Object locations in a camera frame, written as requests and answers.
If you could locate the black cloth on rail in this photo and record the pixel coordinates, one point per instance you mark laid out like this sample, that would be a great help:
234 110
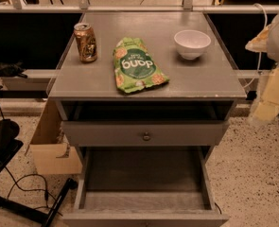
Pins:
12 70

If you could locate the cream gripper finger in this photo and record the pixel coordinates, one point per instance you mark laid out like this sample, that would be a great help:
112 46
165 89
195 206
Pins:
266 107
259 43

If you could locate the grey drawer cabinet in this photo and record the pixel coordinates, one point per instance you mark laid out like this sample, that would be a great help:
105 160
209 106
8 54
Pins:
145 121

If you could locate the grey top drawer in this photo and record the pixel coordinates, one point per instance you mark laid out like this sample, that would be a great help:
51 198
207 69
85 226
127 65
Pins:
139 134

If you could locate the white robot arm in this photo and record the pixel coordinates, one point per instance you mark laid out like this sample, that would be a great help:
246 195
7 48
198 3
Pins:
273 42

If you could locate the cardboard box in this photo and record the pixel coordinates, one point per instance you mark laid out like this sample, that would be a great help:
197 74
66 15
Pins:
51 151

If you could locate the grey open middle drawer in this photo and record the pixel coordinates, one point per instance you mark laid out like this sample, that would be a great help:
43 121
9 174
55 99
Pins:
144 187

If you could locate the green dang snack bag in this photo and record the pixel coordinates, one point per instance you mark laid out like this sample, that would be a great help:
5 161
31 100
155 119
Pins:
134 68

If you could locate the orange soda can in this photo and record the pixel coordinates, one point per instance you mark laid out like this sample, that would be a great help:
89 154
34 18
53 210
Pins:
86 42

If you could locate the white ceramic bowl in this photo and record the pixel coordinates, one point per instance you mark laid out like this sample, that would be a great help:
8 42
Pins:
190 44

